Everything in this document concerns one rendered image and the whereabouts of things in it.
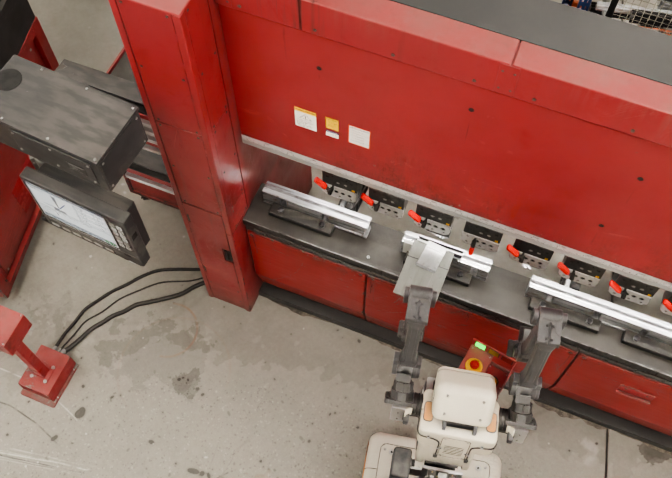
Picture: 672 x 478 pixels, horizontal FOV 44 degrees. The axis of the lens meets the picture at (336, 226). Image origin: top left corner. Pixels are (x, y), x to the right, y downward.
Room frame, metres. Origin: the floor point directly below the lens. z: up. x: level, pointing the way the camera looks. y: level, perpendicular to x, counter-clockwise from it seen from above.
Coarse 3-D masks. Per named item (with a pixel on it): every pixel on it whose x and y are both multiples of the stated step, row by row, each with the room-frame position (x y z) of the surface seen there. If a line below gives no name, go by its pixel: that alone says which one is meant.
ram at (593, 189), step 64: (256, 64) 1.85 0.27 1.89; (320, 64) 1.75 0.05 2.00; (384, 64) 1.67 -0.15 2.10; (256, 128) 1.86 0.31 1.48; (320, 128) 1.76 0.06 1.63; (384, 128) 1.66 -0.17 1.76; (448, 128) 1.58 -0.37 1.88; (512, 128) 1.51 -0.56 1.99; (576, 128) 1.44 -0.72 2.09; (448, 192) 1.56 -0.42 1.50; (512, 192) 1.48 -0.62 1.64; (576, 192) 1.41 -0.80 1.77; (640, 192) 1.34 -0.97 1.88; (576, 256) 1.37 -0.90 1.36; (640, 256) 1.29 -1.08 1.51
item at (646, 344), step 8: (624, 336) 1.22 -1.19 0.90; (632, 336) 1.22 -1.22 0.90; (640, 336) 1.22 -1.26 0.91; (632, 344) 1.19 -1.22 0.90; (640, 344) 1.18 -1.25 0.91; (648, 344) 1.18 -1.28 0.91; (656, 344) 1.18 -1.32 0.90; (664, 344) 1.18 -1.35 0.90; (648, 352) 1.16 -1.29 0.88; (656, 352) 1.15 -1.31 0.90; (664, 352) 1.15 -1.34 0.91
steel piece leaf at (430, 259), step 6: (426, 246) 1.59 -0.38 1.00; (426, 252) 1.56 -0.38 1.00; (432, 252) 1.56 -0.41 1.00; (438, 252) 1.56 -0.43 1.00; (420, 258) 1.53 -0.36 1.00; (426, 258) 1.53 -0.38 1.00; (432, 258) 1.53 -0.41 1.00; (438, 258) 1.53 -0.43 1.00; (420, 264) 1.49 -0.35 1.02; (426, 264) 1.50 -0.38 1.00; (432, 264) 1.50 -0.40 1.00; (438, 264) 1.50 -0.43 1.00; (432, 270) 1.47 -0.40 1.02
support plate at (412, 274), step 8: (416, 240) 1.62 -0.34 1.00; (416, 248) 1.58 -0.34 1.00; (424, 248) 1.58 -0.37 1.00; (408, 256) 1.54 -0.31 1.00; (416, 256) 1.54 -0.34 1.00; (448, 256) 1.54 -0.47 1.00; (408, 264) 1.50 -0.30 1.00; (440, 264) 1.50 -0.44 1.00; (448, 264) 1.50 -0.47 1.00; (408, 272) 1.47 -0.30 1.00; (416, 272) 1.47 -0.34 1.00; (424, 272) 1.47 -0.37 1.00; (440, 272) 1.47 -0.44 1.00; (400, 280) 1.43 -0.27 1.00; (408, 280) 1.43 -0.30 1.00; (416, 280) 1.43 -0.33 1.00; (424, 280) 1.43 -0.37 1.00; (432, 280) 1.43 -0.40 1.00; (440, 280) 1.43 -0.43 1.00; (400, 288) 1.39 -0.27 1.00; (440, 288) 1.39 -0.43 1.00
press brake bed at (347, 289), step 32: (256, 256) 1.77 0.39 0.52; (288, 256) 1.71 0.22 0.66; (320, 256) 1.65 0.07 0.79; (288, 288) 1.75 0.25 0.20; (320, 288) 1.65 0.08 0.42; (352, 288) 1.59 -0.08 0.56; (384, 288) 1.53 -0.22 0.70; (352, 320) 1.63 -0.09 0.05; (384, 320) 1.52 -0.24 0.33; (448, 320) 1.41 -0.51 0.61; (480, 320) 1.36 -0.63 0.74; (448, 352) 1.45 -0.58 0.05; (576, 352) 1.20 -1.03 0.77; (544, 384) 1.22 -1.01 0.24; (576, 384) 1.16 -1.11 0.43; (608, 384) 1.12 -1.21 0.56; (640, 384) 1.08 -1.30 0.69; (608, 416) 1.12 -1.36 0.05; (640, 416) 1.04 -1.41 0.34
